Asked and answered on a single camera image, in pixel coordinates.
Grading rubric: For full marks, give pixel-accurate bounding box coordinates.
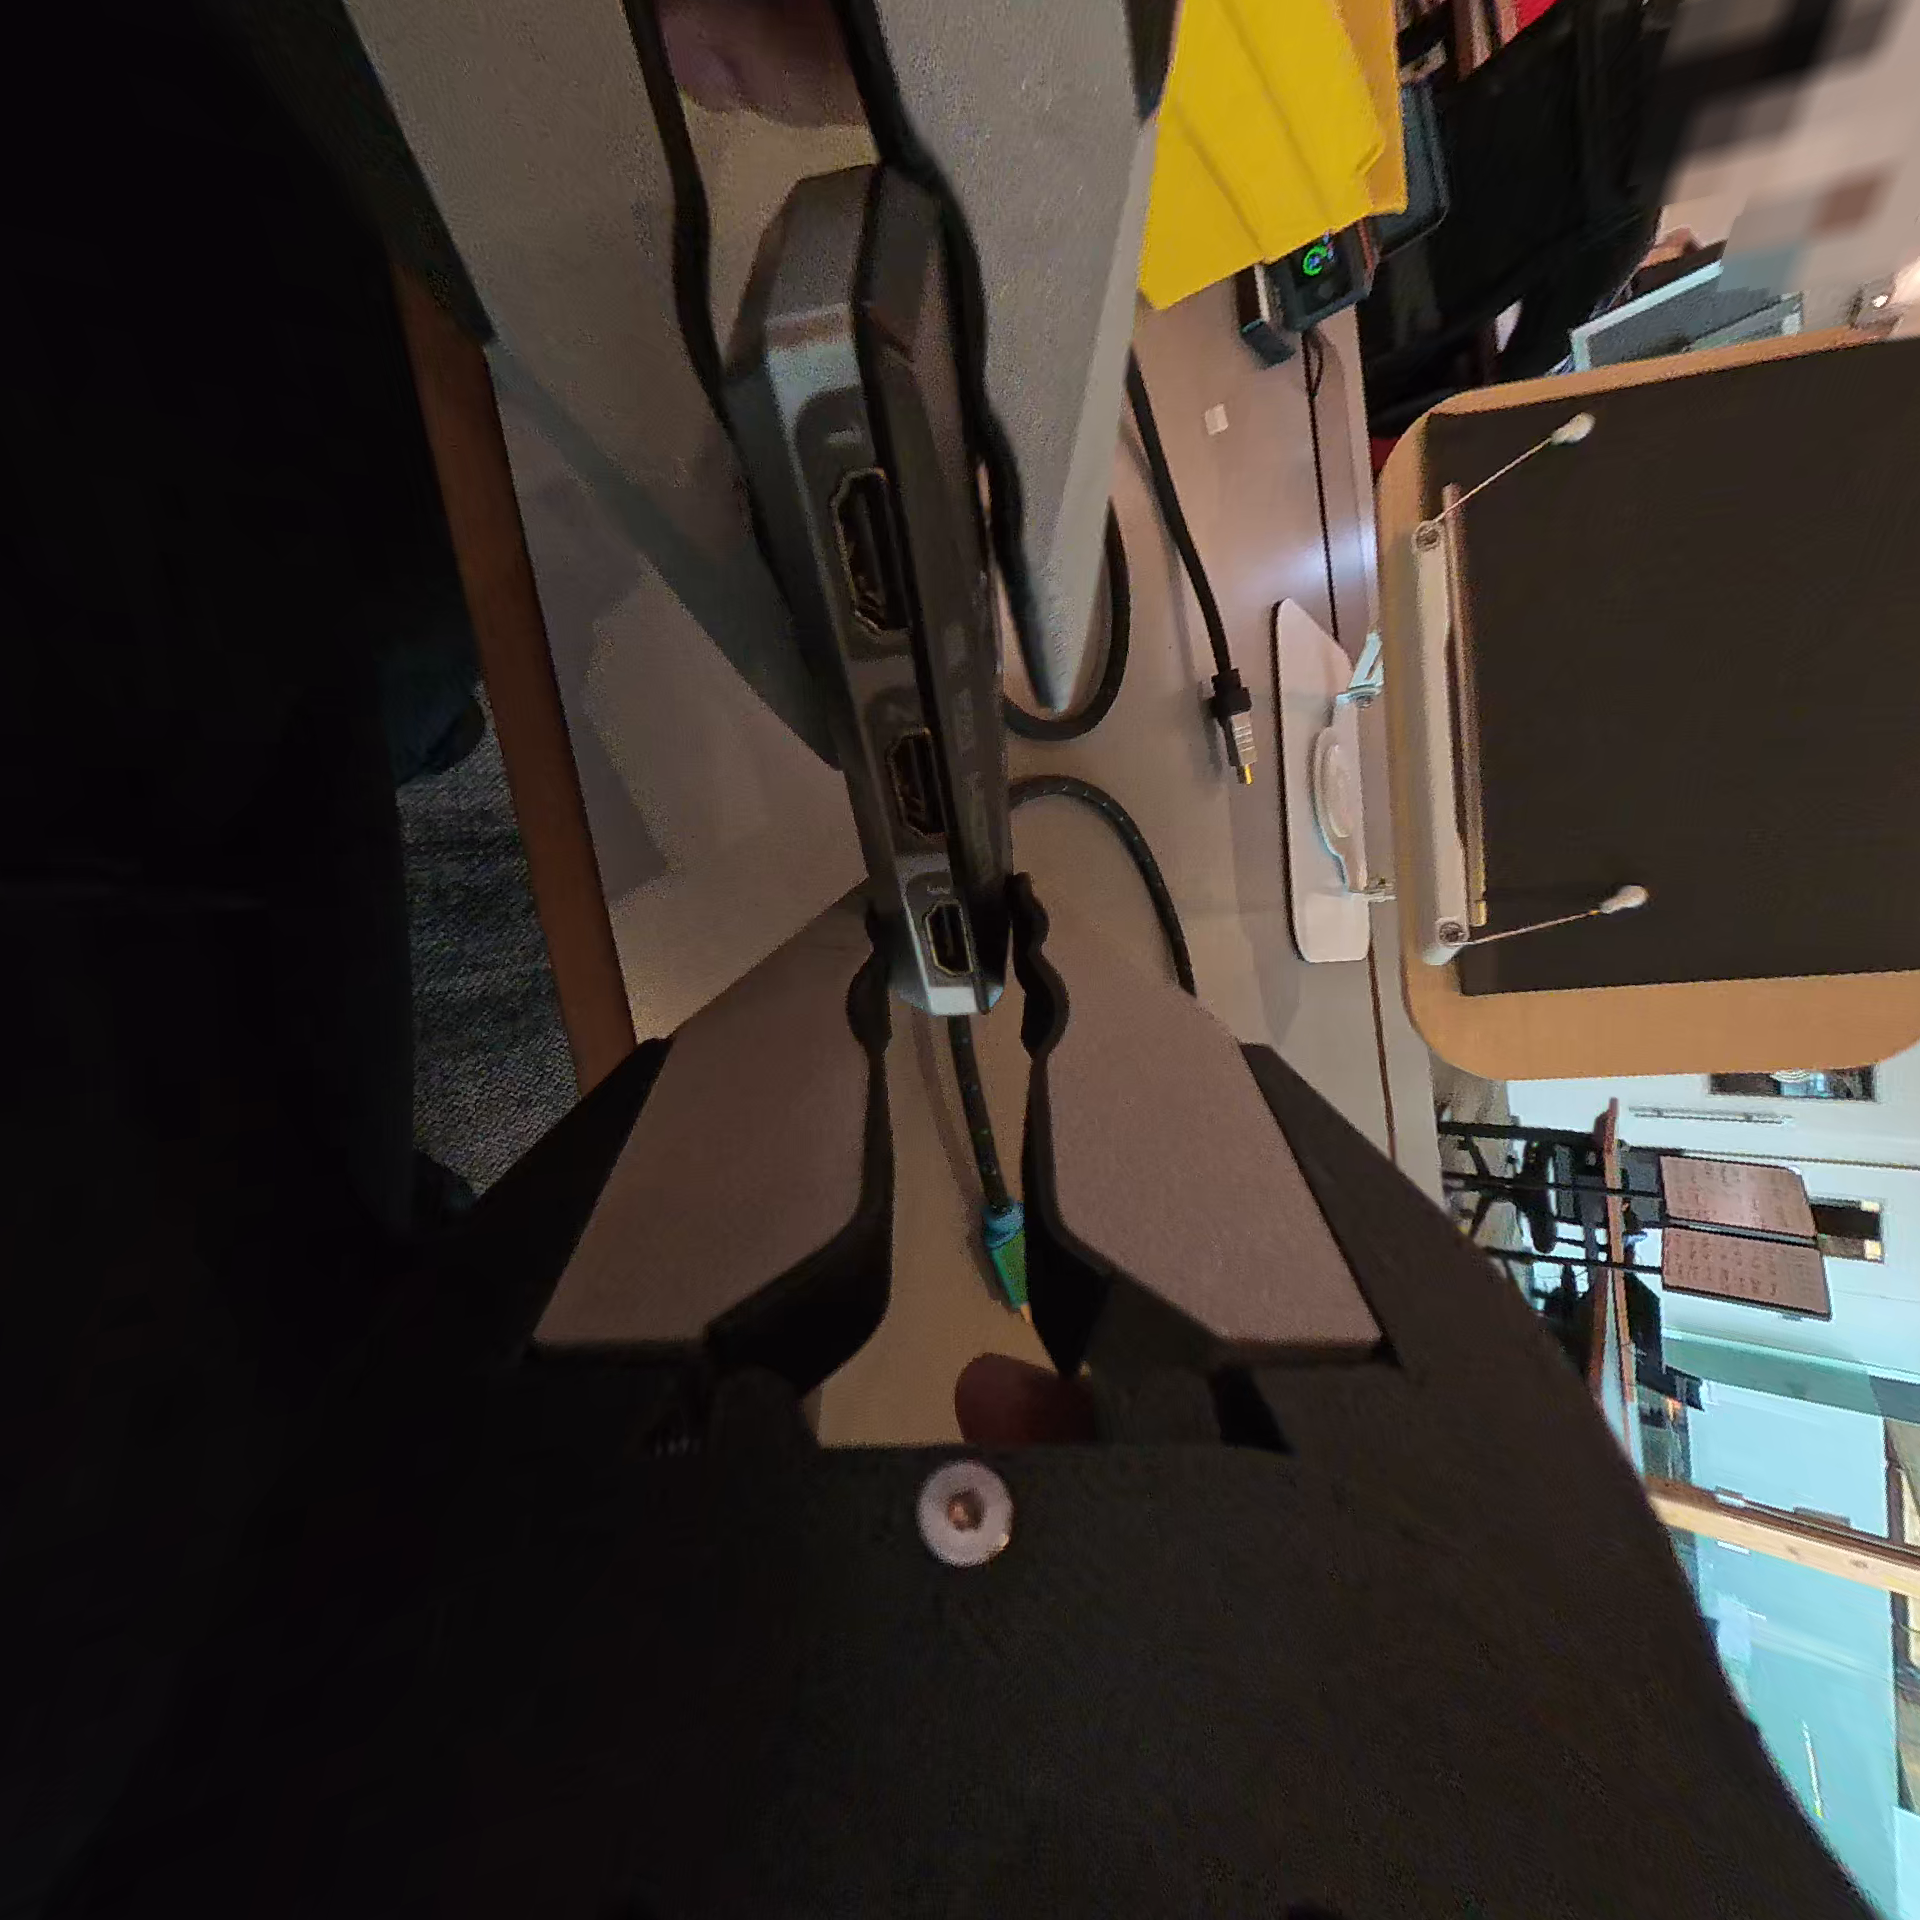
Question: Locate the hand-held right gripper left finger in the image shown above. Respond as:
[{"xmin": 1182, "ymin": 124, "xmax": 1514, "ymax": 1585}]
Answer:
[{"xmin": 533, "ymin": 882, "xmax": 898, "ymax": 1389}]

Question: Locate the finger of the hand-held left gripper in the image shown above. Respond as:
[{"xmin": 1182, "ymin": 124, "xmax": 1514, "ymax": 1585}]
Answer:
[
  {"xmin": 862, "ymin": 0, "xmax": 1185, "ymax": 718},
  {"xmin": 344, "ymin": 0, "xmax": 874, "ymax": 771}
]

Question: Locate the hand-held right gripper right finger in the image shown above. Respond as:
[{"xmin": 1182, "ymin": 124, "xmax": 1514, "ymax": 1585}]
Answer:
[{"xmin": 1007, "ymin": 873, "xmax": 1382, "ymax": 1374}]

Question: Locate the black braided hdmi cable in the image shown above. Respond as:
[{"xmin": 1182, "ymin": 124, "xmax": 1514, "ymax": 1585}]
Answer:
[{"xmin": 943, "ymin": 772, "xmax": 1201, "ymax": 1325}]

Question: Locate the yellow plastic bin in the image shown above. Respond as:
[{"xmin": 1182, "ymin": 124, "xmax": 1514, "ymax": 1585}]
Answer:
[{"xmin": 1135, "ymin": 0, "xmax": 1413, "ymax": 313}]

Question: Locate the metal hdmi port hub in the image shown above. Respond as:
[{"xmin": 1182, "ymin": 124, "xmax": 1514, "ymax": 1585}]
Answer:
[{"xmin": 621, "ymin": 0, "xmax": 1264, "ymax": 1022}]

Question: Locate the black charging case with display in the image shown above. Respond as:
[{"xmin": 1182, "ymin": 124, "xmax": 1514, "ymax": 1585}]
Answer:
[{"xmin": 1237, "ymin": 217, "xmax": 1373, "ymax": 362}]

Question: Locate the person's black shoe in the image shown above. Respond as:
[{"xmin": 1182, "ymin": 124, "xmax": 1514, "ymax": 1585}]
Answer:
[{"xmin": 398, "ymin": 681, "xmax": 489, "ymax": 782}]

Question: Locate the brown perforated board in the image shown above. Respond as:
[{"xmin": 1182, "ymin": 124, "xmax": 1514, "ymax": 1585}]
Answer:
[{"xmin": 1656, "ymin": 1151, "xmax": 1834, "ymax": 1321}]

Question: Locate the person's black trouser leg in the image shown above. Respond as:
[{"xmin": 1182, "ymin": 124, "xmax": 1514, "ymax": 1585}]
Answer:
[{"xmin": 0, "ymin": 0, "xmax": 495, "ymax": 1920}]

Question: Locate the black board on white stand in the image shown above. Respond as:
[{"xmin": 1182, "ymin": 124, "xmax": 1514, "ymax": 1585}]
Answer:
[{"xmin": 1274, "ymin": 333, "xmax": 1920, "ymax": 1085}]

